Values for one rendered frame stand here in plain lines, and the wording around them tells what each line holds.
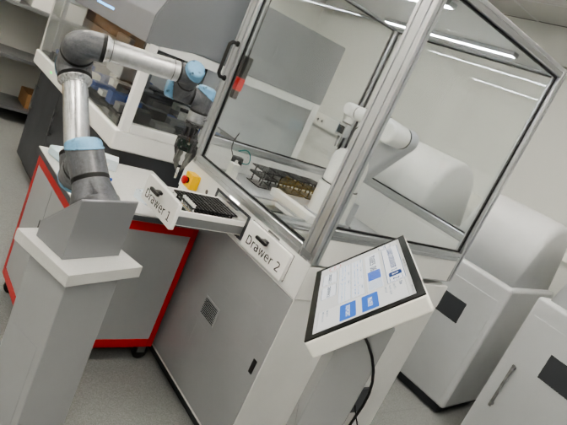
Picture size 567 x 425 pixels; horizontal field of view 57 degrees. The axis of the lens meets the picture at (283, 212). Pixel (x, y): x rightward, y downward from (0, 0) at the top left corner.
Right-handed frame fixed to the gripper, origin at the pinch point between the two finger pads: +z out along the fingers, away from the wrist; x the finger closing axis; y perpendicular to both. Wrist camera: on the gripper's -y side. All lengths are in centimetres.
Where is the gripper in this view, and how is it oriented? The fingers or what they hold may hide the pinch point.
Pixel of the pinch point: (179, 167)
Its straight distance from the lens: 224.0
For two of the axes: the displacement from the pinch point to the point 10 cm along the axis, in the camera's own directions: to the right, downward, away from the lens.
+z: -3.9, 8.9, 2.4
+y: -0.8, 2.2, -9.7
